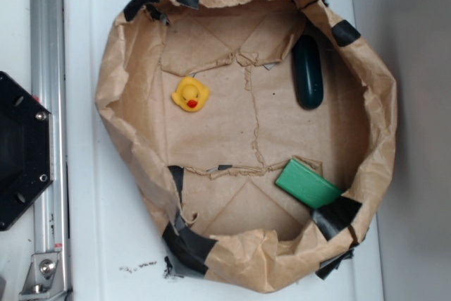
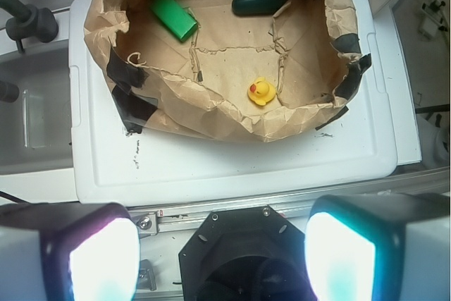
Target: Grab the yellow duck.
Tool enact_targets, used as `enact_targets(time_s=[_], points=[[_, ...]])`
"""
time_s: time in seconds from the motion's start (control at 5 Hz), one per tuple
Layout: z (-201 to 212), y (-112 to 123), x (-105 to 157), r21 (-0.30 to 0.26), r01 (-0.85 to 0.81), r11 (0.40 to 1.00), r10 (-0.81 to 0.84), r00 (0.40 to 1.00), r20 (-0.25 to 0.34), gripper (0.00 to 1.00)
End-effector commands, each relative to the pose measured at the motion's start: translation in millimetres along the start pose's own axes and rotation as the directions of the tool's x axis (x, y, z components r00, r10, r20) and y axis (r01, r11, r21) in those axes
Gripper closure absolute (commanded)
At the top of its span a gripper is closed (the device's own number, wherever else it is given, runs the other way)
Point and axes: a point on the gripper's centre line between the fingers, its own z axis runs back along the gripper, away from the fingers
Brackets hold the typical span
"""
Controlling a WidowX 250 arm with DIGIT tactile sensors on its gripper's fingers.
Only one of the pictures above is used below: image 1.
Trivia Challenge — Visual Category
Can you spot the yellow rubber duck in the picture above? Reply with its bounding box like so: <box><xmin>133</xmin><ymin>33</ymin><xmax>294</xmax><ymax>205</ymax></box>
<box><xmin>171</xmin><ymin>76</ymin><xmax>210</xmax><ymax>112</ymax></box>

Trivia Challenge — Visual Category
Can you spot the brown paper bag tray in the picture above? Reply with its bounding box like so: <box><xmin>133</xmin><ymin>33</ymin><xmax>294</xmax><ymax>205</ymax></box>
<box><xmin>95</xmin><ymin>0</ymin><xmax>397</xmax><ymax>293</ymax></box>

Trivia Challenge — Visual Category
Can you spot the dark green oblong capsule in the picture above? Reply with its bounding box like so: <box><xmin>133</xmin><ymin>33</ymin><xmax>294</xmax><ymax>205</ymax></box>
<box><xmin>292</xmin><ymin>35</ymin><xmax>324</xmax><ymax>110</ymax></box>

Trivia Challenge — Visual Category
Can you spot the green rectangular block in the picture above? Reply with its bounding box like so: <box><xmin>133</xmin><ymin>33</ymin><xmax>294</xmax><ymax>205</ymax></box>
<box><xmin>276</xmin><ymin>159</ymin><xmax>342</xmax><ymax>209</ymax></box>

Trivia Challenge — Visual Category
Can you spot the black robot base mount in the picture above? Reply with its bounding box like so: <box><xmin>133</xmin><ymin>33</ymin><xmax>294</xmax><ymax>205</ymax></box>
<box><xmin>1</xmin><ymin>72</ymin><xmax>53</xmax><ymax>231</ymax></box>

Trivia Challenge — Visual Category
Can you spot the aluminium extrusion rail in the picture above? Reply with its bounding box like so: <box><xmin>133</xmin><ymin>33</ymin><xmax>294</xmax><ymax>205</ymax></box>
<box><xmin>30</xmin><ymin>0</ymin><xmax>72</xmax><ymax>300</ymax></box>

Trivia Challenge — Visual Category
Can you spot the metal corner bracket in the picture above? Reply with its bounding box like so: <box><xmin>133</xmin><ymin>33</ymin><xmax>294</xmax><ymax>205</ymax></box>
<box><xmin>18</xmin><ymin>252</ymin><xmax>64</xmax><ymax>300</ymax></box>

